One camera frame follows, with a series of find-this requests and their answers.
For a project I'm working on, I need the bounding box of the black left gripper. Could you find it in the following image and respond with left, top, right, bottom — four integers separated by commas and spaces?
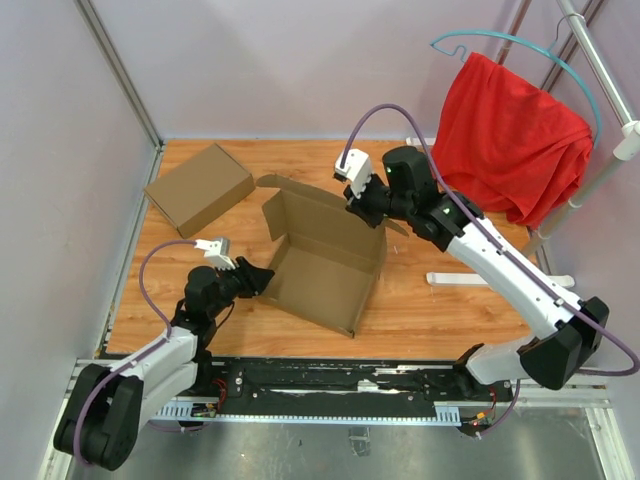
208, 256, 275, 319

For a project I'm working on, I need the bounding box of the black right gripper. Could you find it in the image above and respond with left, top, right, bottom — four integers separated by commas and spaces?
343, 170, 413, 229

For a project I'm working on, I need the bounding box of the brown cardboard box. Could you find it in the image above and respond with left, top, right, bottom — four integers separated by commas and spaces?
256, 174, 408, 338
145, 144, 255, 239

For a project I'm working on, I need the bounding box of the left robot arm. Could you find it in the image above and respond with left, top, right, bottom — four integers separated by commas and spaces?
53, 257, 275, 471

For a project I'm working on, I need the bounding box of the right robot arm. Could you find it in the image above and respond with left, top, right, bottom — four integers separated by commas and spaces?
334, 146, 609, 400

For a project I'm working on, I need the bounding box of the folded brown cardboard box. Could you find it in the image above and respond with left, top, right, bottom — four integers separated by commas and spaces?
145, 144, 255, 239

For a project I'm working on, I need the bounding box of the red cloth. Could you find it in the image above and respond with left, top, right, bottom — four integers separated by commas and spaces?
432, 53, 594, 229

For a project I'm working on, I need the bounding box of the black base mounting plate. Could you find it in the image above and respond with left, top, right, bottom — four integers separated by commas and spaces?
211, 357, 512, 407

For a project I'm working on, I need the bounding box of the teal clothes hanger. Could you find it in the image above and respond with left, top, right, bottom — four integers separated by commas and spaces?
429, 29, 603, 147

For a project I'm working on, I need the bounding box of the white clothes rack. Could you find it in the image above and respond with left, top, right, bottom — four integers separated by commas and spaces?
430, 1, 639, 256

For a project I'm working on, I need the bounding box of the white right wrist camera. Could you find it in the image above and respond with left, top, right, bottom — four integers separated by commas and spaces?
333, 149, 373, 199

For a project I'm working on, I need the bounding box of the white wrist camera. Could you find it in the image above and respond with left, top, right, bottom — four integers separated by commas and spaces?
333, 149, 373, 199
195, 237, 236, 271

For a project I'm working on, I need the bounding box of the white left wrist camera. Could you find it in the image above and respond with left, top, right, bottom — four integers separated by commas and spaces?
195, 237, 236, 271

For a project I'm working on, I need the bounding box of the grey slotted cable duct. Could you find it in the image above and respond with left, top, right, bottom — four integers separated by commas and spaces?
153, 397, 462, 427

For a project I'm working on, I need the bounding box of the aluminium frame rail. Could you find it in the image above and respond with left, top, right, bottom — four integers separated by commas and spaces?
37, 357, 640, 480

